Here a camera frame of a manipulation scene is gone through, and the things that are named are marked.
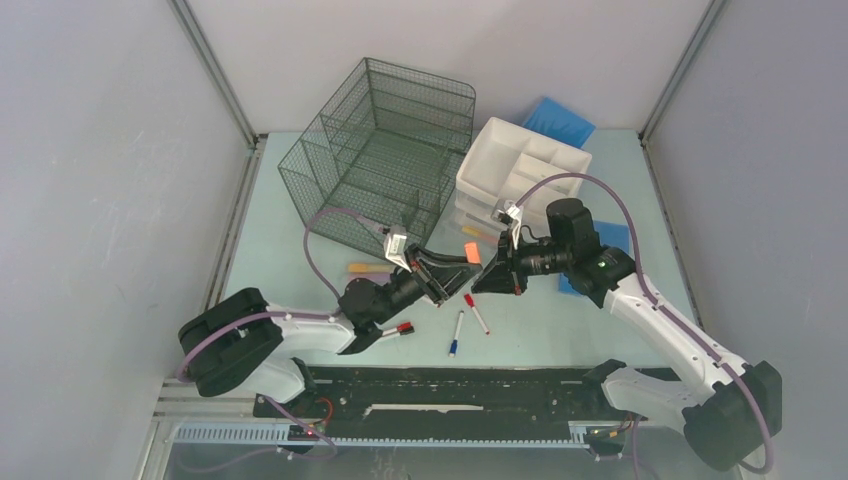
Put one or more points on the yellow orange highlighter upper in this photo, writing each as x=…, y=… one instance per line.
x=369, y=268

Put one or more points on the black front rail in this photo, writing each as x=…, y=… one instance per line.
x=455, y=405

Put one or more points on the blue folder at right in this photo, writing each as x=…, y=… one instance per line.
x=610, y=234

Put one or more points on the green wire mesh basket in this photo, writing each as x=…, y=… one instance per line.
x=387, y=145

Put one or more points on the red cap marker middle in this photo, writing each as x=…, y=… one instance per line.
x=472, y=305

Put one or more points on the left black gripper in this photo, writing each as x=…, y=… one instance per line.
x=444, y=276

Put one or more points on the blue cap whiteboard marker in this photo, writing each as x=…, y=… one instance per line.
x=456, y=335

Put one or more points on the red cap marker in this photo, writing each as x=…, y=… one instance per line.
x=401, y=330
x=472, y=305

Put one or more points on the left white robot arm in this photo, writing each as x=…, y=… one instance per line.
x=246, y=343

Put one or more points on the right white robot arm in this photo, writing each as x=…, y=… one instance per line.
x=725, y=407

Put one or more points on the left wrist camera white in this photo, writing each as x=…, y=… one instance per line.
x=394, y=246

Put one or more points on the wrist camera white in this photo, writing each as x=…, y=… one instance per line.
x=510, y=213
x=394, y=246

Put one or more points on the orange cap clear highlighter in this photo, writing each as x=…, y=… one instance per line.
x=472, y=253

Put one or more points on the white plastic drawer organizer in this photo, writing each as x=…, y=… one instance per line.
x=505, y=161

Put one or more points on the blue folder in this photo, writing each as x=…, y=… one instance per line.
x=553, y=120
x=610, y=234

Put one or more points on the red cap marker lower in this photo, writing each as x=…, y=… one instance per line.
x=401, y=330

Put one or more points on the blue folder at back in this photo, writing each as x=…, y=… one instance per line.
x=553, y=120

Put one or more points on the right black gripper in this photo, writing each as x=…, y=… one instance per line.
x=506, y=276

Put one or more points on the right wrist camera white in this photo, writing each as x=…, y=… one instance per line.
x=510, y=213

